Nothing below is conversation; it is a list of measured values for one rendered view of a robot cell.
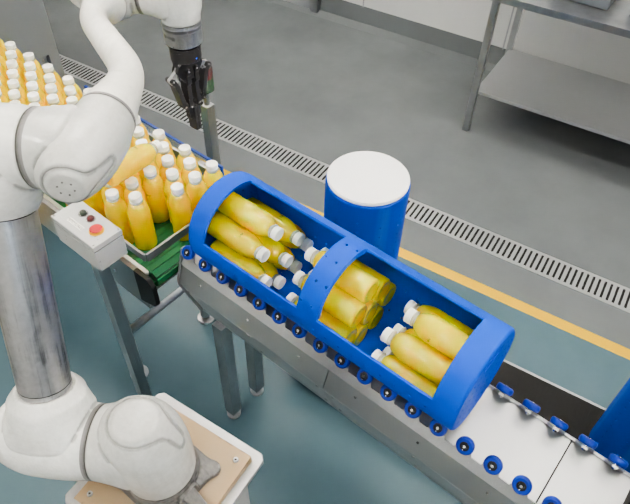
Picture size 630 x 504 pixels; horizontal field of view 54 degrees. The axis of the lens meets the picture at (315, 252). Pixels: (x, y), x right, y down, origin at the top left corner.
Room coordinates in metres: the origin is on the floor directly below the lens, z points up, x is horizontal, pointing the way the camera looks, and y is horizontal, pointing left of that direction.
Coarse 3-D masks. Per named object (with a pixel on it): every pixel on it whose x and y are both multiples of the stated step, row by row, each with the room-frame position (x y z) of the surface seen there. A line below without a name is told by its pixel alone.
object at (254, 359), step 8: (248, 344) 1.36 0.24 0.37; (248, 352) 1.37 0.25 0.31; (256, 352) 1.36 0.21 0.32; (248, 360) 1.37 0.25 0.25; (256, 360) 1.36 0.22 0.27; (248, 368) 1.37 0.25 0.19; (256, 368) 1.35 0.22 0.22; (248, 376) 1.37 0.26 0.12; (256, 376) 1.35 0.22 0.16; (256, 384) 1.35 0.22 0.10; (256, 392) 1.35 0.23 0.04
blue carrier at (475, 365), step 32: (224, 192) 1.27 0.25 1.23; (256, 192) 1.42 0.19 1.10; (192, 224) 1.22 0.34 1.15; (320, 224) 1.27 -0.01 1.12; (352, 256) 1.05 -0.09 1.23; (384, 256) 1.07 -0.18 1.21; (256, 288) 1.05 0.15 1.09; (288, 288) 1.16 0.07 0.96; (320, 288) 0.97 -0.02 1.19; (416, 288) 1.07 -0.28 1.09; (384, 320) 1.05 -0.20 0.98; (480, 320) 0.95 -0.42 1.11; (352, 352) 0.86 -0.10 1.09; (480, 352) 0.78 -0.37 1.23; (384, 384) 0.81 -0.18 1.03; (448, 384) 0.73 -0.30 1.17; (480, 384) 0.76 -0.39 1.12; (448, 416) 0.69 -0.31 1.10
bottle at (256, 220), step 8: (232, 192) 1.31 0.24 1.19; (224, 200) 1.29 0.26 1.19; (232, 200) 1.28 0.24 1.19; (240, 200) 1.28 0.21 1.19; (248, 200) 1.29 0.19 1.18; (224, 208) 1.27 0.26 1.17; (232, 208) 1.26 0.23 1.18; (240, 208) 1.25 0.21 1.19; (248, 208) 1.25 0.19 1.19; (256, 208) 1.25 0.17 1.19; (232, 216) 1.25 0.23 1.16; (240, 216) 1.23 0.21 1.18; (248, 216) 1.23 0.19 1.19; (256, 216) 1.22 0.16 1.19; (264, 216) 1.22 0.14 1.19; (240, 224) 1.23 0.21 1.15; (248, 224) 1.21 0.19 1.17; (256, 224) 1.20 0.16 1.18; (264, 224) 1.20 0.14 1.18; (272, 224) 1.21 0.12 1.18; (256, 232) 1.19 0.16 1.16; (264, 232) 1.19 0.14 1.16
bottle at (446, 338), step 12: (420, 324) 0.88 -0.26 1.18; (432, 324) 0.88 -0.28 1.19; (444, 324) 0.88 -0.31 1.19; (420, 336) 0.87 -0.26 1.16; (432, 336) 0.85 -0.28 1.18; (444, 336) 0.84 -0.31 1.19; (456, 336) 0.84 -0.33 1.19; (468, 336) 0.84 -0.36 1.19; (444, 348) 0.83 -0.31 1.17; (456, 348) 0.82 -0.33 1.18
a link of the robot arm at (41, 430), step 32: (0, 128) 0.76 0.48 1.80; (0, 160) 0.73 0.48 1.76; (0, 192) 0.71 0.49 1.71; (32, 192) 0.75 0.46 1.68; (0, 224) 0.71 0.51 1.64; (32, 224) 0.74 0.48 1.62; (0, 256) 0.69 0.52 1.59; (32, 256) 0.71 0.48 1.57; (0, 288) 0.67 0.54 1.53; (32, 288) 0.68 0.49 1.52; (0, 320) 0.65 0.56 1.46; (32, 320) 0.65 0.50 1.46; (32, 352) 0.62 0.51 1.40; (64, 352) 0.66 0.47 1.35; (32, 384) 0.59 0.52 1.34; (64, 384) 0.62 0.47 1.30; (0, 416) 0.58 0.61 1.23; (32, 416) 0.55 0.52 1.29; (64, 416) 0.57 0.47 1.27; (0, 448) 0.53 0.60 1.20; (32, 448) 0.52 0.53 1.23; (64, 448) 0.52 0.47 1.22
